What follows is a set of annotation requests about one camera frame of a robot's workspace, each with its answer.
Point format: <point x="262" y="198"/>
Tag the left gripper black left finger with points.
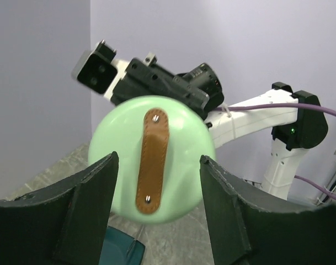
<point x="63" y="223"/>

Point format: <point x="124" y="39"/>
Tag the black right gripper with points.
<point x="199" y="89"/>

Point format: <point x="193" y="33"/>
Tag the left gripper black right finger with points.
<point x="249" y="226"/>

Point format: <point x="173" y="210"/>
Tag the green round lid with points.
<point x="159" y="142"/>

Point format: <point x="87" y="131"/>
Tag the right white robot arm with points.
<point x="296" y="119"/>

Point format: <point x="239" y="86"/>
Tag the teal square plate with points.
<point x="120" y="248"/>

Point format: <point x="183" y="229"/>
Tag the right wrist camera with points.
<point x="99" y="70"/>

